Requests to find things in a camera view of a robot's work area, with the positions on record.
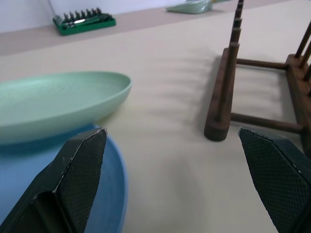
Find clear greenish plastic bag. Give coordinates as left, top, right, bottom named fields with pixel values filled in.
left=166, top=0, right=219, bottom=15

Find wooden dish rack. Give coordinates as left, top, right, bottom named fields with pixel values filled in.
left=204, top=0, right=311, bottom=158

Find light blue plate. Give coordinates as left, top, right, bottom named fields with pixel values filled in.
left=0, top=123, right=129, bottom=233

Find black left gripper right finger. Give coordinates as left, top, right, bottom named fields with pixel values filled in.
left=238, top=126, right=311, bottom=233

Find pale green plate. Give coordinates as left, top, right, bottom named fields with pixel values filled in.
left=0, top=70, right=133, bottom=146

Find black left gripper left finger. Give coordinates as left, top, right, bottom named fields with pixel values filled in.
left=0, top=127, right=108, bottom=233

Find green screwdriver bit set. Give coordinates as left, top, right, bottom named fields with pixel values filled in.
left=52, top=8, right=117, bottom=36

